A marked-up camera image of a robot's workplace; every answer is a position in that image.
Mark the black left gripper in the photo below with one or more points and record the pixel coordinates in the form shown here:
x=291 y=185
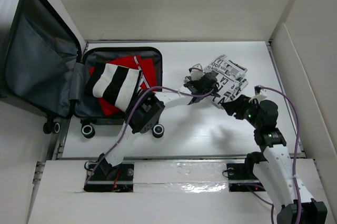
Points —
x=192 y=83

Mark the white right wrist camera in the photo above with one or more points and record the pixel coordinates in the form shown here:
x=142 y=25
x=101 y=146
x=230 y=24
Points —
x=259 y=95

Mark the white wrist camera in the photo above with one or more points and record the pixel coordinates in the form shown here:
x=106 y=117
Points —
x=196 y=72
x=259 y=95

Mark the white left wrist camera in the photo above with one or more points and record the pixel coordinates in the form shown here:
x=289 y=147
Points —
x=196 y=72

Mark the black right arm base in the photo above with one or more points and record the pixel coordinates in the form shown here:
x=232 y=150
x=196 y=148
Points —
x=237 y=171

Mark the black white space suitcase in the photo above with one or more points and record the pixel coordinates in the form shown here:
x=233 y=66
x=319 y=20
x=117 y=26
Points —
x=44 y=71

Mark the black white striped garment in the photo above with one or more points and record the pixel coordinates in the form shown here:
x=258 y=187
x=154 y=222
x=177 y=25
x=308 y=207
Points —
x=116 y=84

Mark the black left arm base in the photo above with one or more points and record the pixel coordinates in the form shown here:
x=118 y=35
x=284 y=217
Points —
x=99 y=182

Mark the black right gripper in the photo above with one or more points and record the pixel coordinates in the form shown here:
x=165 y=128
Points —
x=243 y=101

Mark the aluminium mounting rail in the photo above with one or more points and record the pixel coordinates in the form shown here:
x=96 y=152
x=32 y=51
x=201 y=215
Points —
x=221 y=180

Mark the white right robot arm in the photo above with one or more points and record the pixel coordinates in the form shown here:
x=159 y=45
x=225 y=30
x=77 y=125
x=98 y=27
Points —
x=273 y=165

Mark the newspaper print garment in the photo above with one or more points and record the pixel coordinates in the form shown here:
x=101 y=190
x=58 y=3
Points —
x=230 y=77

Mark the red striped-trim garment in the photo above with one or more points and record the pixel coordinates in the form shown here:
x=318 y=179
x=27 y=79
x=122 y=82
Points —
x=149 y=78

